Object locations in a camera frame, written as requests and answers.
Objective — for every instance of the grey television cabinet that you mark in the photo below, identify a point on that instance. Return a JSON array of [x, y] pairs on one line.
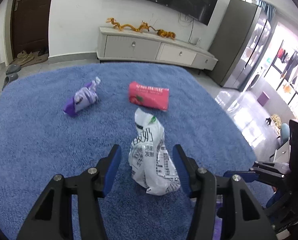
[[138, 47]]

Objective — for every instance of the white drawer unit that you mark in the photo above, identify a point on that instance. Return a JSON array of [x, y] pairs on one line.
[[281, 151]]

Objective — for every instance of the golden tiger figurine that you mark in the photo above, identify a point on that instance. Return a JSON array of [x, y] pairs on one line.
[[166, 34]]

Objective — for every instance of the purple white wrapper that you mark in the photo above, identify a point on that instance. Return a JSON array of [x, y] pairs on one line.
[[81, 100]]

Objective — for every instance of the person's right forearm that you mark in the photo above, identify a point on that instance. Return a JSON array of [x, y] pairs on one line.
[[274, 200]]

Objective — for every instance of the white printed plastic bag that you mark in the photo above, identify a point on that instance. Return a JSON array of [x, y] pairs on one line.
[[151, 160]]

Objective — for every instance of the pink snack packet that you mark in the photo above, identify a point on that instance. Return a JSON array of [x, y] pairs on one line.
[[149, 96]]

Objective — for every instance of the white washing machine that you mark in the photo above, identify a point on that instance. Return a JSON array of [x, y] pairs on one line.
[[257, 78]]

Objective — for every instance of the light blue chair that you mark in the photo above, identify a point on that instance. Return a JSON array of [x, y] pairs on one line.
[[285, 132]]

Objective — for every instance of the grey refrigerator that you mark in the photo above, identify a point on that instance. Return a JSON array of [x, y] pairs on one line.
[[239, 45]]

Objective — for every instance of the purple stool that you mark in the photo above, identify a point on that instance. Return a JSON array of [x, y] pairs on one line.
[[263, 98]]

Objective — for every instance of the beige plush toy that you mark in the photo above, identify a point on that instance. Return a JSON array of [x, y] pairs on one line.
[[276, 120]]

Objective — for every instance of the long golden dragon figurine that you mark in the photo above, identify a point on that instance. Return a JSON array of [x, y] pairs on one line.
[[128, 26]]

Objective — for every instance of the dark brown door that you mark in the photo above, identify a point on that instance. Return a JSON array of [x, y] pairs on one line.
[[31, 17]]

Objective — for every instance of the blue fluffy rug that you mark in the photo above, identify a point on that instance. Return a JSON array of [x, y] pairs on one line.
[[51, 142]]

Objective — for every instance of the hanging clothes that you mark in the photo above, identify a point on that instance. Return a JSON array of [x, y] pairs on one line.
[[295, 65]]

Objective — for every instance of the beige shoes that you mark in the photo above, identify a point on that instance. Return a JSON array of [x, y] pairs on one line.
[[26, 57]]

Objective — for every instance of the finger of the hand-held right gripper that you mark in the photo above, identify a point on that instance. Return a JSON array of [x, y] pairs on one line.
[[250, 176]]

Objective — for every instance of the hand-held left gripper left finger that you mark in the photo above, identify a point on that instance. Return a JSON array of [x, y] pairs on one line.
[[111, 172]]

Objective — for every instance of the white router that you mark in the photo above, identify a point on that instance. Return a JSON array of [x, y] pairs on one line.
[[196, 40]]

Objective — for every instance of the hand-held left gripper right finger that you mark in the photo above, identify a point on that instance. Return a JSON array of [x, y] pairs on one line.
[[182, 172]]

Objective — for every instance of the black toy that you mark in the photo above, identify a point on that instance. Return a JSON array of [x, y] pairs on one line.
[[269, 121]]

